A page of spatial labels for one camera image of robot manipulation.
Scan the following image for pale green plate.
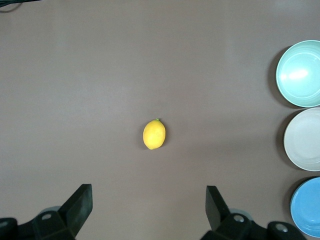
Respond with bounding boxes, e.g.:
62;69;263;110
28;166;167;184
275;39;320;108

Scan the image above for yellow lemon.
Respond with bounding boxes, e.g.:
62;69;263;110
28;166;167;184
142;118;167;151

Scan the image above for blue plate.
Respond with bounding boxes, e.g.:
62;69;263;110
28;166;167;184
289;176;320;238

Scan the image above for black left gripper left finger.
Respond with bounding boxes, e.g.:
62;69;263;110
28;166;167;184
29;183;94;240

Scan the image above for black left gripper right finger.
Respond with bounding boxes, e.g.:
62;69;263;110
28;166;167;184
199;185;252;240

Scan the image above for beige plate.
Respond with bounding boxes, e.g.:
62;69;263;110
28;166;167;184
283;107;320;172

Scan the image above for black cable at table edge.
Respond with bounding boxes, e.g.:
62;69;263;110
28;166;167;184
0;0;42;13

